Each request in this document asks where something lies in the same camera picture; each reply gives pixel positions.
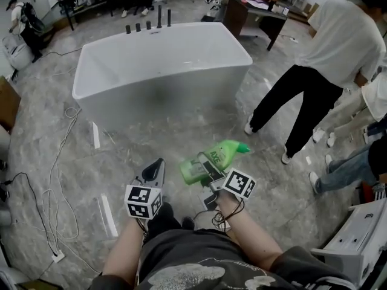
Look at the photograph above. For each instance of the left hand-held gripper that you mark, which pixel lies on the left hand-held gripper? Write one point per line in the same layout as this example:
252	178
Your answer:
142	201

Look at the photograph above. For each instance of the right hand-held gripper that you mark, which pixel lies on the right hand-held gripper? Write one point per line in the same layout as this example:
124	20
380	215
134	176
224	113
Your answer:
239	183

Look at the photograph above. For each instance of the green detergent bottle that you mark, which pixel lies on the green detergent bottle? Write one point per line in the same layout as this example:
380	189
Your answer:
223	151

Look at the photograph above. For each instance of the person's left forearm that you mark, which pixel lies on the person's left forearm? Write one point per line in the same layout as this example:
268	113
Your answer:
124	249

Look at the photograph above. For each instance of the person's right forearm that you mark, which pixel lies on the person's right forearm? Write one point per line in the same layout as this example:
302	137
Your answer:
251	237

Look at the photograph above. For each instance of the person's left leg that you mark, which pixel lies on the person's left leg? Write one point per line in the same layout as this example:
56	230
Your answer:
163	219

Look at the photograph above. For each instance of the person's leg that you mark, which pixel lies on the person's leg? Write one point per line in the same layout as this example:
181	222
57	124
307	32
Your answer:
189	223
163	219

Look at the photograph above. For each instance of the person's right leg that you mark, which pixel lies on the person's right leg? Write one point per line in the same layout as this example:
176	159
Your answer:
189	223

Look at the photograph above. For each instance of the person's dark printed shirt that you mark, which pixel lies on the person's dark printed shirt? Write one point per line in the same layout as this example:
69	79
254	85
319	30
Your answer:
187	252

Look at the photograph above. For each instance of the white bathtub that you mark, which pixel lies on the white bathtub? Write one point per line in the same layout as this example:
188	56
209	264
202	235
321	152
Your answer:
151	59

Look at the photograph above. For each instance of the white power strip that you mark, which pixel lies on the white power strip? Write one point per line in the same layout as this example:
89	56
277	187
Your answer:
58	257

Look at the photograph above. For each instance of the black box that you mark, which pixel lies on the black box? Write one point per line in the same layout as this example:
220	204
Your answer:
207	18

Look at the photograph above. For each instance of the short black faucet knob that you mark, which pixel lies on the short black faucet knob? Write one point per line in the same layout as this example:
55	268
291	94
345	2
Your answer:
128	29
148	25
138	27

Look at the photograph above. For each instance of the white extension socket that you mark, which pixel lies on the white extension socket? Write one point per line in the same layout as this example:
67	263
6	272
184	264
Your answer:
294	40

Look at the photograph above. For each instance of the dark brown desk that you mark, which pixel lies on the dark brown desk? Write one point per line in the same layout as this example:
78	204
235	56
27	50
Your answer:
239	17

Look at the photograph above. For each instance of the tall black faucet spout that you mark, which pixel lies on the tall black faucet spout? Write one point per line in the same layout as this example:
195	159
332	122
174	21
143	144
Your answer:
159	17

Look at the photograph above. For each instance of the white cabinet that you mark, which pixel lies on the white cabinet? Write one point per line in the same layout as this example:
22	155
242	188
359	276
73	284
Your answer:
353	234

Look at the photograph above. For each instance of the brown wooden panel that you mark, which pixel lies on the brown wooden panel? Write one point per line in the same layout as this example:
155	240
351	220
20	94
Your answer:
7	104

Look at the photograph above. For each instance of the stacked cardboard boxes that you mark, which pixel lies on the stacked cardboard boxes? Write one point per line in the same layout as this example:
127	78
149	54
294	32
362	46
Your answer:
311	8

